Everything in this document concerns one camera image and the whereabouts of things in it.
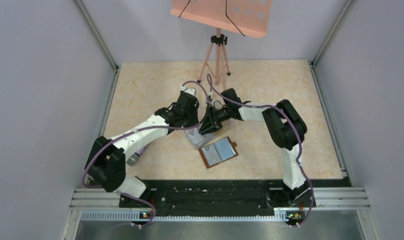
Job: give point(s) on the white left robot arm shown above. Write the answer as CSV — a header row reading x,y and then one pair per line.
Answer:
x,y
106,163

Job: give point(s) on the brown leather card holder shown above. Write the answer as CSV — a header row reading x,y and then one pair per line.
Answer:
x,y
225,148

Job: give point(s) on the clear plastic card box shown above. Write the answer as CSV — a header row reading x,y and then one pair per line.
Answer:
x,y
208,138

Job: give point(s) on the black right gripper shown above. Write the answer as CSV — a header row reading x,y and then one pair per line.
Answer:
x,y
210,123

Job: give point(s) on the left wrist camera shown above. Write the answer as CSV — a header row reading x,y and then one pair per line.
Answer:
x,y
190,90

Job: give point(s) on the silver vip card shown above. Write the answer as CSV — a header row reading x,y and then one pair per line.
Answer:
x,y
211,155
195,138

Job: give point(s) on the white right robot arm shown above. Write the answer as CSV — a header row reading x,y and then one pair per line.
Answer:
x,y
284,124

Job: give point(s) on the purple glitter microphone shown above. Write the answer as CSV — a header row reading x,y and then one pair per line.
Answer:
x,y
134,159

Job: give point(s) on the pink music stand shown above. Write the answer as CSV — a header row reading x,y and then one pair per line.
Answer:
x,y
248,18

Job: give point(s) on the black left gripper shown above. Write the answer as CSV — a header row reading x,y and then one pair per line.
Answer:
x,y
195,120

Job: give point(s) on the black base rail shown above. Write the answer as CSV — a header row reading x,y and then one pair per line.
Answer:
x,y
219,198

